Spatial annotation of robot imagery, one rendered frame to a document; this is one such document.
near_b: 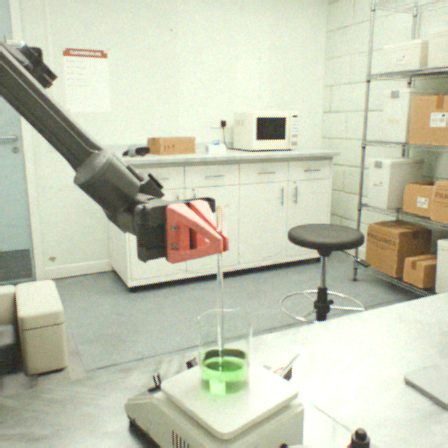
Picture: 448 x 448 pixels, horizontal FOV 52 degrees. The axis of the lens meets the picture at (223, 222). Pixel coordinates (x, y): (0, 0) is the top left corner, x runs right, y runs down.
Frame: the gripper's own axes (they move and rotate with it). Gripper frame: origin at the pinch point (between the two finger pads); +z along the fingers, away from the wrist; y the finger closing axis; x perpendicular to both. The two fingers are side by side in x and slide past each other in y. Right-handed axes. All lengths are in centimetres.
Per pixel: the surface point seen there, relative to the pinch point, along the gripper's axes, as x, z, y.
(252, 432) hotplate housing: 19.3, 5.1, 0.2
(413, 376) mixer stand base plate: 25.6, 4.0, 32.8
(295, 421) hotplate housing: 20.9, 5.1, 6.5
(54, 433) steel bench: 26.1, -16.7, -14.2
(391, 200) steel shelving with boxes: 41, -133, 235
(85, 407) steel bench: 26.1, -19.5, -9.1
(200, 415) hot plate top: 17.5, 1.7, -4.0
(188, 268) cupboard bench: 89, -220, 133
